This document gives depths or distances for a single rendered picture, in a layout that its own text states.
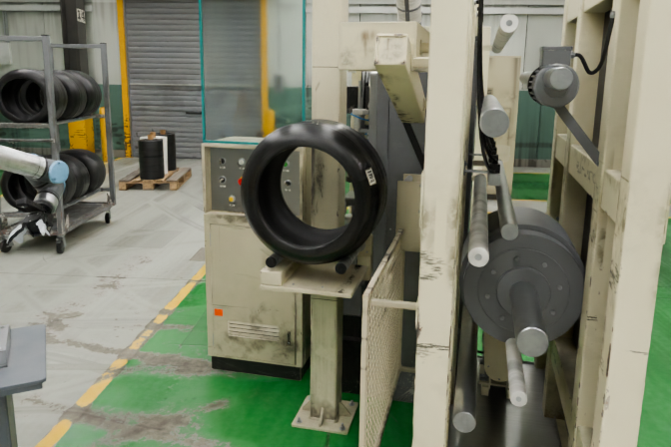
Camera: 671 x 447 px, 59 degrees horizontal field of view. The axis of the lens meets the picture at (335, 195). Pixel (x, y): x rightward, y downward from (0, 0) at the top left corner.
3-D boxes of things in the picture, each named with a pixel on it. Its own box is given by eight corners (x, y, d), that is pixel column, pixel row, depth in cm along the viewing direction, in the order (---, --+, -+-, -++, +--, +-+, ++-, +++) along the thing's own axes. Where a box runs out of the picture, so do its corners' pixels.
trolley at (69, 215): (62, 220, 661) (48, 42, 623) (118, 220, 661) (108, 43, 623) (-6, 255, 530) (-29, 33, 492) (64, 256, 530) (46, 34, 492)
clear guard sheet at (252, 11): (204, 142, 309) (198, -52, 290) (305, 146, 296) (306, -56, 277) (202, 142, 307) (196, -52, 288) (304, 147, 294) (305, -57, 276)
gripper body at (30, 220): (49, 234, 236) (58, 215, 245) (37, 220, 230) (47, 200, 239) (32, 238, 237) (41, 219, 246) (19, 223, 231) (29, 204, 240)
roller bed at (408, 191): (400, 237, 268) (403, 173, 262) (433, 240, 265) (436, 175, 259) (394, 249, 249) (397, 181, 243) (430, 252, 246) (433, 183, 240)
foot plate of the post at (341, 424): (307, 397, 303) (307, 390, 303) (358, 404, 297) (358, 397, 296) (291, 426, 278) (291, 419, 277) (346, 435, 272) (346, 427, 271)
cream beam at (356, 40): (369, 72, 243) (370, 35, 240) (431, 73, 237) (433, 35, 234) (335, 70, 185) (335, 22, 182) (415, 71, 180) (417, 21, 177)
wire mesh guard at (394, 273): (396, 370, 270) (402, 223, 256) (400, 371, 270) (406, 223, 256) (356, 506, 185) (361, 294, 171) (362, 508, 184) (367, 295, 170)
